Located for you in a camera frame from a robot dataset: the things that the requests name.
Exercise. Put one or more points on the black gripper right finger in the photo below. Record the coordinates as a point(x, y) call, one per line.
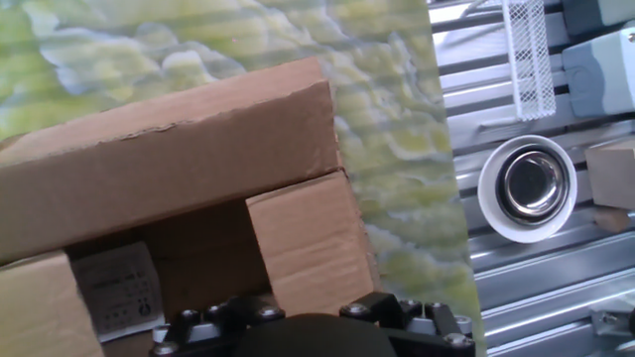
point(421, 329)

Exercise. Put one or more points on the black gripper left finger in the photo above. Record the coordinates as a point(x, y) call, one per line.
point(218, 324)

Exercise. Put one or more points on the brown cardboard box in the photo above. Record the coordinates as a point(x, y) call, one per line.
point(173, 163)

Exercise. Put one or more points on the grey box green button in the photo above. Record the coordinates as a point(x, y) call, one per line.
point(602, 74)

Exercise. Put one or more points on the white printed paper slip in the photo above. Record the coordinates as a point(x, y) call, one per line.
point(119, 287)

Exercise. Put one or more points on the round silver dish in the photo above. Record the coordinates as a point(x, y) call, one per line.
point(528, 191)

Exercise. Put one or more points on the green marble pattern mat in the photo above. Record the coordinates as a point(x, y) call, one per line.
point(397, 124)

